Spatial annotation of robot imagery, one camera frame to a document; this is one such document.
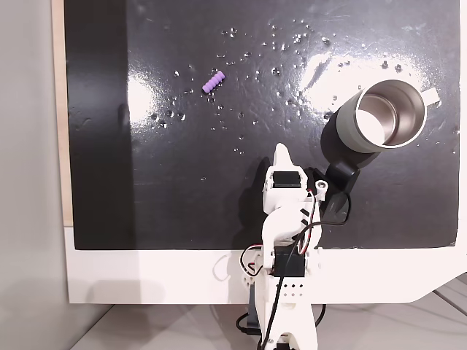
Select purple ribbed pen grip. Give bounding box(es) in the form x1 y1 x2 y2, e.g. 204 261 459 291
201 71 226 93

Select grey steel-lined cup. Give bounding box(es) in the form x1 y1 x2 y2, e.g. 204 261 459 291
335 79 442 155

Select black glossy table mat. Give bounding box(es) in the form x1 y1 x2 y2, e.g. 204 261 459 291
63 0 461 252

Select red white servo wire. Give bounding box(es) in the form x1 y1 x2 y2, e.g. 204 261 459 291
296 187 320 257

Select black camera cable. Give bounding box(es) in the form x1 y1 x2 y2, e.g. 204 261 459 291
256 190 352 350

